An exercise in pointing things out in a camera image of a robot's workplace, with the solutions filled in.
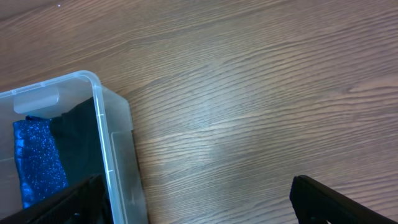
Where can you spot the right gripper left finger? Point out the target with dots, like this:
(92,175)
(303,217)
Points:
(81,203)

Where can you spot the clear plastic container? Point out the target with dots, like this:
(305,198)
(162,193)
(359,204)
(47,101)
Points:
(53,97)

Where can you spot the black cloth long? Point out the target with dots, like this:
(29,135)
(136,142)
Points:
(77,140)

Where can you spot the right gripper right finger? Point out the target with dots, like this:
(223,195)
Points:
(314,202)

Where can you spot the blue sequin cloth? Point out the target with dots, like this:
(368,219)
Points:
(38,165)

